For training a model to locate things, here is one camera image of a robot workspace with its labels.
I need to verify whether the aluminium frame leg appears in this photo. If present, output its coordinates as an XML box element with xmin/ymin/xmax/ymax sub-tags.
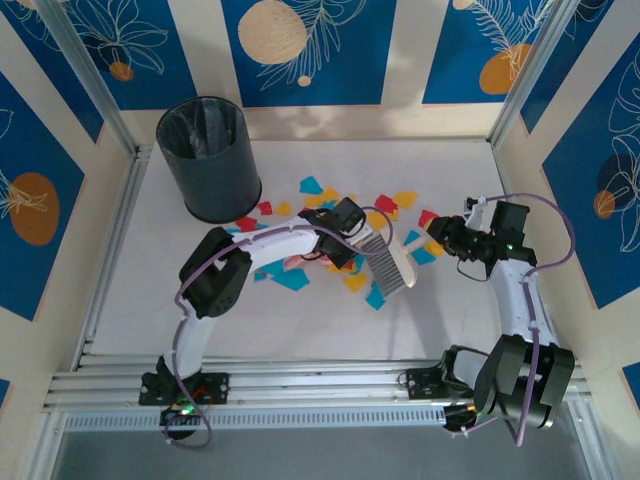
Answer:
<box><xmin>27</xmin><ymin>410</ymin><xmax>69</xmax><ymax>480</ymax></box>
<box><xmin>569</xmin><ymin>399</ymin><xmax>619</xmax><ymax>480</ymax></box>

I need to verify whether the wide aluminium frame rail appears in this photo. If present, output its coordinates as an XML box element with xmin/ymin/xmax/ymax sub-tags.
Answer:
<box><xmin>42</xmin><ymin>355</ymin><xmax>594</xmax><ymax>414</ymax></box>

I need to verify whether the black round waste bin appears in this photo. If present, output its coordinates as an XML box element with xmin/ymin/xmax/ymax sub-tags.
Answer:
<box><xmin>155</xmin><ymin>96</ymin><xmax>264</xmax><ymax>225</ymax></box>

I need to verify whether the aluminium side rail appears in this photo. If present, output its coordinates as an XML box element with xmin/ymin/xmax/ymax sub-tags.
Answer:
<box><xmin>487</xmin><ymin>139</ymin><xmax>569</xmax><ymax>362</ymax></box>
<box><xmin>72</xmin><ymin>143</ymin><xmax>154</xmax><ymax>372</ymax></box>

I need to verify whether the grey slotted cable duct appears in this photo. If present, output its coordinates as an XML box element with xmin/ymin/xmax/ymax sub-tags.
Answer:
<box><xmin>63</xmin><ymin>405</ymin><xmax>447</xmax><ymax>434</ymax></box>

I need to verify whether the pink plastic dustpan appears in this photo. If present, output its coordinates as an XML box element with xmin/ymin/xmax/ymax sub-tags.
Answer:
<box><xmin>285</xmin><ymin>252</ymin><xmax>349</xmax><ymax>275</ymax></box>

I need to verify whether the aluminium corner post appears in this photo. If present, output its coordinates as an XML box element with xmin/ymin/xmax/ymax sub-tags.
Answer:
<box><xmin>488</xmin><ymin>0</ymin><xmax>617</xmax><ymax>147</ymax></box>
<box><xmin>35</xmin><ymin>0</ymin><xmax>141</xmax><ymax>157</ymax></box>

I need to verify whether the white hand brush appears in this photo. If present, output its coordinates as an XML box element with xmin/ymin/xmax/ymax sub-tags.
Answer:
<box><xmin>355</xmin><ymin>224</ymin><xmax>434</xmax><ymax>297</ymax></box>

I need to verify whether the large cyan paper scrap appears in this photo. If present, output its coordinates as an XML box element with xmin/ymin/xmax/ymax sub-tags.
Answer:
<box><xmin>270</xmin><ymin>267</ymin><xmax>311</xmax><ymax>294</ymax></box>

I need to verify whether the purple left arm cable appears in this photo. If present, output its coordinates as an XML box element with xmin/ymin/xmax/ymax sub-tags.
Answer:
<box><xmin>160</xmin><ymin>204</ymin><xmax>397</xmax><ymax>450</ymax></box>

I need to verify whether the thin black cable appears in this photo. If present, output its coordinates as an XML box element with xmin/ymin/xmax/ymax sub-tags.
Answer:
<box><xmin>457</xmin><ymin>257</ymin><xmax>494</xmax><ymax>284</ymax></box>

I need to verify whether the grey plastic bin liner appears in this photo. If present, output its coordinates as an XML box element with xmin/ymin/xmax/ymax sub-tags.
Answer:
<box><xmin>163</xmin><ymin>98</ymin><xmax>245</xmax><ymax>161</ymax></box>

